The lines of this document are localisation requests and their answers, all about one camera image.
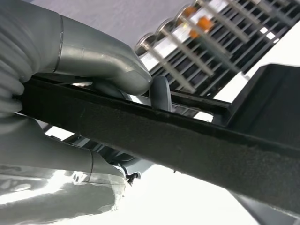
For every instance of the metal ceiling grille with lamps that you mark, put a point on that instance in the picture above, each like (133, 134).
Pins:
(211, 56)

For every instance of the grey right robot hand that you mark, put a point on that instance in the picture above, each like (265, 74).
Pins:
(93, 56)

